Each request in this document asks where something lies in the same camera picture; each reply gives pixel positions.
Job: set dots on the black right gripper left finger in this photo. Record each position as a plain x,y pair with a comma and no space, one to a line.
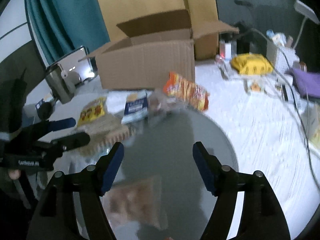
55,216

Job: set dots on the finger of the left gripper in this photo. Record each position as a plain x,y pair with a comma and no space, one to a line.
71,142
61,124

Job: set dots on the left hand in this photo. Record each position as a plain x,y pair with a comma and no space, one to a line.
14,174

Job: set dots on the small yellow snack packet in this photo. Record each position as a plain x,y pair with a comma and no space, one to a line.
92,111

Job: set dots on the steel thermos bottle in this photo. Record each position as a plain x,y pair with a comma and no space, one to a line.
61,85

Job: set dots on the white bread package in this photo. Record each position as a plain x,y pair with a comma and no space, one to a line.
104,132

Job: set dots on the tablet with lit screen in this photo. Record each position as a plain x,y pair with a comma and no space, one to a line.
75,66

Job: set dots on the blue white small packet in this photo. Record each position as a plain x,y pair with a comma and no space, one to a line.
136,107

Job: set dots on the teal curtain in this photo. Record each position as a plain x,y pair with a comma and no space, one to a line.
62,26

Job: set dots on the open cardboard box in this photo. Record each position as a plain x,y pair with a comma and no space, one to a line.
154,46

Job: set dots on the orange snack bag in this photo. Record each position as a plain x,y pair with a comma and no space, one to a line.
182,89

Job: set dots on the small yellow white box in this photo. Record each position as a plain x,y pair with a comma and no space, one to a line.
253,86

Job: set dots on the purple cloth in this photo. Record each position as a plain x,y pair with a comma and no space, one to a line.
307,83

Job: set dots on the yellow wet wipes pack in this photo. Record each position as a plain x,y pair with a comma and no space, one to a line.
251,64

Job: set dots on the white perforated basket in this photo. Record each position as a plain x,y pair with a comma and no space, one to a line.
282,58

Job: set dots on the white charger with red light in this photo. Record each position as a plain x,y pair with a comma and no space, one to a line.
227,49

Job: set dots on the white desk lamp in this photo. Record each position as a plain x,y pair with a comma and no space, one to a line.
308,14

